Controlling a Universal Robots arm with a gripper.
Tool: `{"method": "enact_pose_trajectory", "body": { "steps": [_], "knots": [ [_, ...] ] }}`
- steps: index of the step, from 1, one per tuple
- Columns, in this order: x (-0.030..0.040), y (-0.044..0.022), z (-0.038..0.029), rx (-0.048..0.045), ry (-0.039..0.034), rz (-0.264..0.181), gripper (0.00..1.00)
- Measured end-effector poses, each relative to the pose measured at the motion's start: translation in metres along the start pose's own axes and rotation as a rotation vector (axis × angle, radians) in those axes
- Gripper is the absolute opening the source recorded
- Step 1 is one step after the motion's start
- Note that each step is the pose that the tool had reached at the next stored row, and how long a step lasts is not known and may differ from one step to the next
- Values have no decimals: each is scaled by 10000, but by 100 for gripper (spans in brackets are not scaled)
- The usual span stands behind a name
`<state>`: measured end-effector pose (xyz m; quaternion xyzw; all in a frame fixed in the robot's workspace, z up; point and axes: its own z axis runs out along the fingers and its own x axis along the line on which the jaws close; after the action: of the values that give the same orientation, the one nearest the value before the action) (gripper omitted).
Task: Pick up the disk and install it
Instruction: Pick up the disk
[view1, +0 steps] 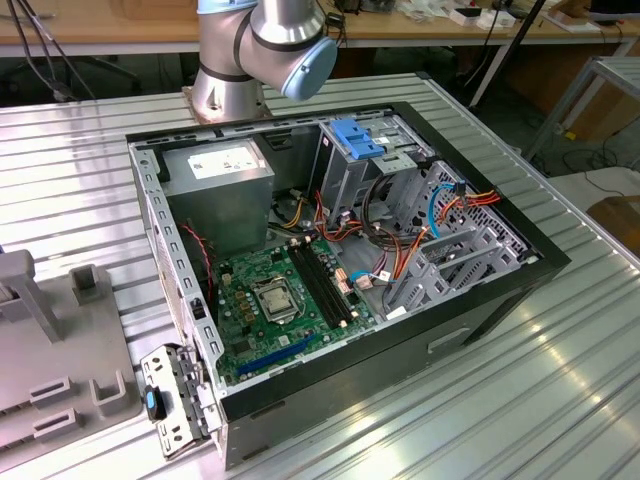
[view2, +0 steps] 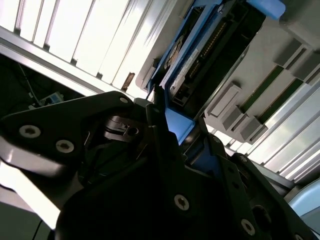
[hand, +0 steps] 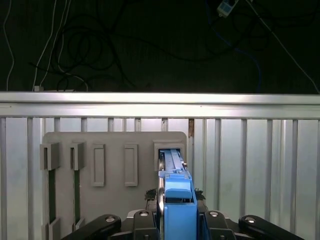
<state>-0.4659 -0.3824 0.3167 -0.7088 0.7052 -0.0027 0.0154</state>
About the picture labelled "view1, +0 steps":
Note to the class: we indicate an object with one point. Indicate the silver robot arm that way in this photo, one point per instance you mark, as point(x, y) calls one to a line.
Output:
point(280, 25)

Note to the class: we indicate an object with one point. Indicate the silver disk bay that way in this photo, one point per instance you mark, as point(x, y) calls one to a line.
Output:
point(430, 285)

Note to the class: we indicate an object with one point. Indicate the black RAM slot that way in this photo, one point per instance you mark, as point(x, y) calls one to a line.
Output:
point(317, 283)
point(310, 284)
point(325, 281)
point(331, 279)

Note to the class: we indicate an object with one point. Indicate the silver optical drive cage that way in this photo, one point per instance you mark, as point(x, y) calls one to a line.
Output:
point(345, 180)

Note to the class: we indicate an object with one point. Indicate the silver CPU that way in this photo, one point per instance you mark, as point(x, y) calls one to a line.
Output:
point(274, 301)

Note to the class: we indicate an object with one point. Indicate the CPU socket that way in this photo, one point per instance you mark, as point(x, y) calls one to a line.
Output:
point(260, 320)

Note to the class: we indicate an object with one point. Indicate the grey power supply box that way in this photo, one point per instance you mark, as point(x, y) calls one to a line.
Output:
point(220, 205)

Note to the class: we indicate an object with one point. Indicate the blue plastic bay latch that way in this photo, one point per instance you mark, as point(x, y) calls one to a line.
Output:
point(357, 140)

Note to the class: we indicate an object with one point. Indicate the green motherboard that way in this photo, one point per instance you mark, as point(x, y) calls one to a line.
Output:
point(240, 320)

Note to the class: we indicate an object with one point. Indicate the blue expansion slot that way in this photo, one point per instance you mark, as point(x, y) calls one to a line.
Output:
point(275, 356)

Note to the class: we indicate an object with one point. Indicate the black open PC case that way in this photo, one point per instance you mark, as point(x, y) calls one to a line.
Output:
point(350, 390)

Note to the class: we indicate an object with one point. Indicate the silver expansion card retainer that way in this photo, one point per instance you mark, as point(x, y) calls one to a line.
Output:
point(165, 440)

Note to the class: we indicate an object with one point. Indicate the small white box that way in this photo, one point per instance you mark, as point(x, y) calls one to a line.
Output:
point(462, 19)

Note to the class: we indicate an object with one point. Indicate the grey parts rack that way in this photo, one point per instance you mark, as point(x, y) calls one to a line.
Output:
point(75, 350)

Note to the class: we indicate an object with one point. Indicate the brown cardboard box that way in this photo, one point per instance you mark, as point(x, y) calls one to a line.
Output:
point(617, 217)

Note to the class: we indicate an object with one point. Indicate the wooden desk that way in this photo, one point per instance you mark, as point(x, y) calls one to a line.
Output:
point(75, 27)

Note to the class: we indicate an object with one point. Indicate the black monitor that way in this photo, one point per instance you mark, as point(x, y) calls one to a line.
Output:
point(617, 10)

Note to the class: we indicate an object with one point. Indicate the square brown base plate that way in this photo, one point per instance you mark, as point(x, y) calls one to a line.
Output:
point(190, 105)

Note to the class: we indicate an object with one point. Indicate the aluminium frame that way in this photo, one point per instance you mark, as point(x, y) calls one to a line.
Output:
point(617, 65)

